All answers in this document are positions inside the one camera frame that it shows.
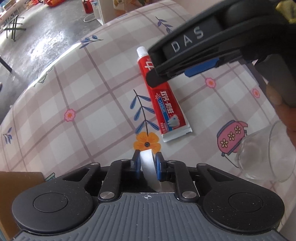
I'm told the white tape roll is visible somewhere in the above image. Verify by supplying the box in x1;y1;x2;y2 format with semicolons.
140;149;162;192

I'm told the right gloved hand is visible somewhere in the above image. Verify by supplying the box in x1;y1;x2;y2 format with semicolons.
265;0;296;149

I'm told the red toothpaste tube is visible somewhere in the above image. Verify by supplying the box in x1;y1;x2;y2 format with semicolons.
137;46;192;142

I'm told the brown cardboard box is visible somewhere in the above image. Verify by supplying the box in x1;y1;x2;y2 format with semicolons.
0;171;45;240

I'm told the clear glass cup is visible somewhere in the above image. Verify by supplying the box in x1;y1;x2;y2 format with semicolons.
235;120;295;182

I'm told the red fire extinguisher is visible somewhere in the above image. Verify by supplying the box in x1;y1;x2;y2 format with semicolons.
82;0;93;14

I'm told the checked floral tablecloth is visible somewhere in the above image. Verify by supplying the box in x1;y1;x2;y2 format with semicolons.
0;0;296;200

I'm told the folding table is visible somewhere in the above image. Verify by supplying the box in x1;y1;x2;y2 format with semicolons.
1;1;26;42

